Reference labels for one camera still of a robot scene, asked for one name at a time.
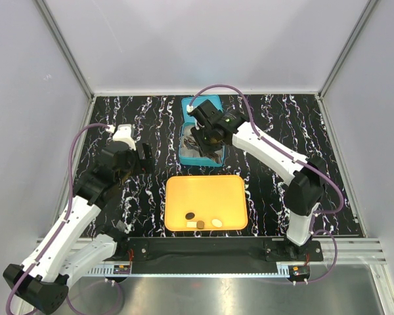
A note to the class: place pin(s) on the small circuit board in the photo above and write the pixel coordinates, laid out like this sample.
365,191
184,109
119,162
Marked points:
300,270
122,269

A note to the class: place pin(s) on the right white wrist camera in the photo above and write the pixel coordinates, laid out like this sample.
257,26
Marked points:
189,108

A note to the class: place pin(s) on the white rectangular chocolate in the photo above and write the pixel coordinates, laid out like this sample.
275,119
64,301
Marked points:
191,224

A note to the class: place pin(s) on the right small circuit board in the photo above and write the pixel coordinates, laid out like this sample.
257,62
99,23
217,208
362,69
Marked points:
300,270

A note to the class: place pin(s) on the orange plastic tray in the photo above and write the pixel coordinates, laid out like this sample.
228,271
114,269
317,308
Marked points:
209,197

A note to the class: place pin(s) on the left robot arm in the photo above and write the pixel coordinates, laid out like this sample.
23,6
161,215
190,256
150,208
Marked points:
45,277

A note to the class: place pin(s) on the brown round chocolate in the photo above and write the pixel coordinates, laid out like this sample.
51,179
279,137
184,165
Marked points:
200,224

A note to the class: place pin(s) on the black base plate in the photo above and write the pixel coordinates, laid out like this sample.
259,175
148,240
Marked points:
218,255

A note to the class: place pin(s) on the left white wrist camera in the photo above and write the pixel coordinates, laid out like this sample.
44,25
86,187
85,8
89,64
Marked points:
124,133

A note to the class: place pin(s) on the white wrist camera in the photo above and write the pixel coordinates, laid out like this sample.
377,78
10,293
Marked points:
189,108
124,133

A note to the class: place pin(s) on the dark oval chocolate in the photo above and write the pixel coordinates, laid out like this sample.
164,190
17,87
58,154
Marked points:
189,216

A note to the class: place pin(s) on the white slotted cable duct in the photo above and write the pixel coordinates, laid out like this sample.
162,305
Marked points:
101,270

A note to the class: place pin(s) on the white round chocolate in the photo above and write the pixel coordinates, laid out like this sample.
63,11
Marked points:
216,223

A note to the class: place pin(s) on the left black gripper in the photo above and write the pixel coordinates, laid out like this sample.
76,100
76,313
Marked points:
144,165

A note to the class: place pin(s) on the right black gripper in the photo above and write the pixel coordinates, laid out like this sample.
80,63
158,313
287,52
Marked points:
196,132

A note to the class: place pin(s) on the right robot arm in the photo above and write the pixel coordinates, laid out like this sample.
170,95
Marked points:
305,187

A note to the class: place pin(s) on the left small circuit board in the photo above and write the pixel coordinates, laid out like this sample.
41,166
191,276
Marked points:
122,269

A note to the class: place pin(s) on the teal tin box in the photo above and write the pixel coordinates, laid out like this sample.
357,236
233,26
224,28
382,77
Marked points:
188,124

